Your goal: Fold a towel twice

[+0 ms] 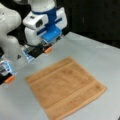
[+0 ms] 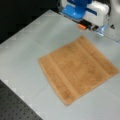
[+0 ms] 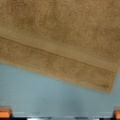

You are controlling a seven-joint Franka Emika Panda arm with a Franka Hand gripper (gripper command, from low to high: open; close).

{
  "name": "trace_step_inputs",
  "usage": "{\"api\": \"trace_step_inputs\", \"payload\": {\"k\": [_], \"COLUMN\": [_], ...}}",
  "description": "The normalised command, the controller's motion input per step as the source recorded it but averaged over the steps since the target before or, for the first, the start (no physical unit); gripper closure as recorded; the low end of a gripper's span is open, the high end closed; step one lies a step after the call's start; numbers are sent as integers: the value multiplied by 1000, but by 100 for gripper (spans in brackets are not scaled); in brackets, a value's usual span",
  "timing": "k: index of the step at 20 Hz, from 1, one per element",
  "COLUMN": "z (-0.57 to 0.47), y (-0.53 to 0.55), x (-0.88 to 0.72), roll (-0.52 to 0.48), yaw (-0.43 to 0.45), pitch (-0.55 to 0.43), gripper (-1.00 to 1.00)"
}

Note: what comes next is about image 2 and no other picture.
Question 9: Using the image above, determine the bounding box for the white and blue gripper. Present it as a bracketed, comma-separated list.
[62, 0, 109, 26]

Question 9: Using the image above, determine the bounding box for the brown terry cloth towel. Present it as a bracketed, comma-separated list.
[38, 36, 119, 105]

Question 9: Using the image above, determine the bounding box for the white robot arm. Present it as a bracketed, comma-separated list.
[62, 0, 120, 27]

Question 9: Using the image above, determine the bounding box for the orange clamp on frame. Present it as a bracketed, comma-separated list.
[77, 23, 85, 29]

